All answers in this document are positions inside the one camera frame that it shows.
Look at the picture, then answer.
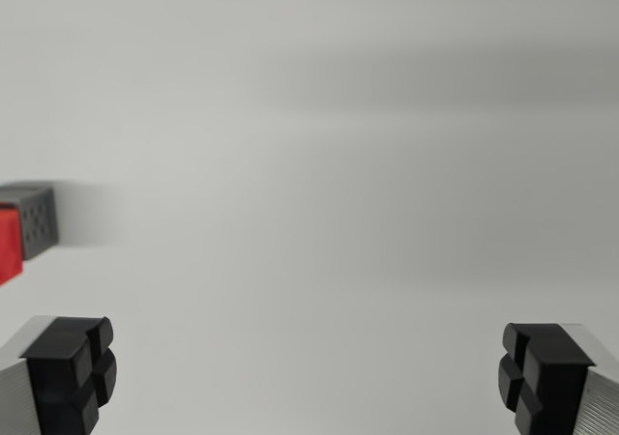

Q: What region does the red infantino soft cube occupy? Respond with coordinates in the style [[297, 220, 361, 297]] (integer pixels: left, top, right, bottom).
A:
[[0, 202, 24, 287]]

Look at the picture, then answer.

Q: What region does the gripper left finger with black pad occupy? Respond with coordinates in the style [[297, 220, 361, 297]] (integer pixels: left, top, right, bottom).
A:
[[0, 314, 118, 435]]

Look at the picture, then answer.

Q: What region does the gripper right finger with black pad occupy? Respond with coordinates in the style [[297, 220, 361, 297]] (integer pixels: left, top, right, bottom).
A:
[[497, 322, 619, 435]]

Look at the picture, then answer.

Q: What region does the grey soft toy cube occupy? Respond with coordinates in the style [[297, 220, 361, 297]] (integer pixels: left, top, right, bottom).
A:
[[0, 182, 60, 261]]

